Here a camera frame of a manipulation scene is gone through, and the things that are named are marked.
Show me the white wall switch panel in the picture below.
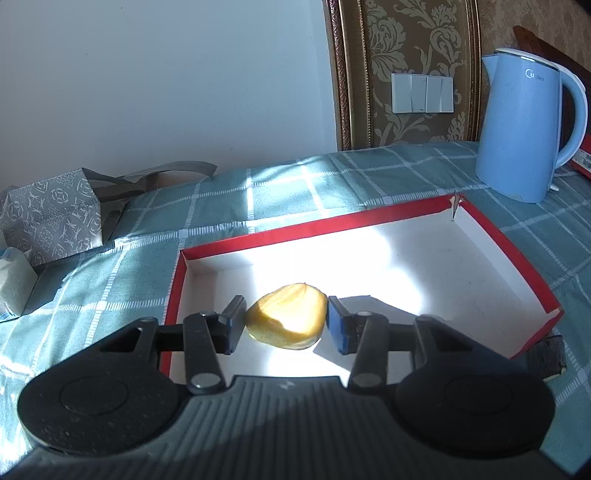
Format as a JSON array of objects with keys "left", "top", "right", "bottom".
[{"left": 391, "top": 74, "right": 455, "bottom": 114}]

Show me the red small box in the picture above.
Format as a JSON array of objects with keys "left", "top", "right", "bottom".
[{"left": 570, "top": 149, "right": 591, "bottom": 179}]

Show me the red shallow cardboard box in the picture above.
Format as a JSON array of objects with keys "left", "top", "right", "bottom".
[{"left": 165, "top": 195, "right": 563, "bottom": 358}]

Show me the white tissue pack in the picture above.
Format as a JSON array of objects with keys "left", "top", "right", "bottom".
[{"left": 0, "top": 234, "right": 37, "bottom": 322}]

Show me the ornate brown wall panel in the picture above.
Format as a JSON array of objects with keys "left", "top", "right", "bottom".
[{"left": 324, "top": 0, "right": 482, "bottom": 150}]

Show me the grey patterned gift bag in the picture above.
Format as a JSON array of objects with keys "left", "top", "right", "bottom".
[{"left": 1, "top": 161, "right": 217, "bottom": 266}]

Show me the dark eggplant piece outside box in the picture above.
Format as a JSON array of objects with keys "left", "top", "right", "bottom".
[{"left": 525, "top": 335, "right": 567, "bottom": 382}]

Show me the light blue electric kettle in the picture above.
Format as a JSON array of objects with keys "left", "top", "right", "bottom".
[{"left": 475, "top": 48, "right": 589, "bottom": 203}]

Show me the teal checked tablecloth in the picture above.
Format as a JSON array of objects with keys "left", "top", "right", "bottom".
[{"left": 1, "top": 142, "right": 590, "bottom": 472}]

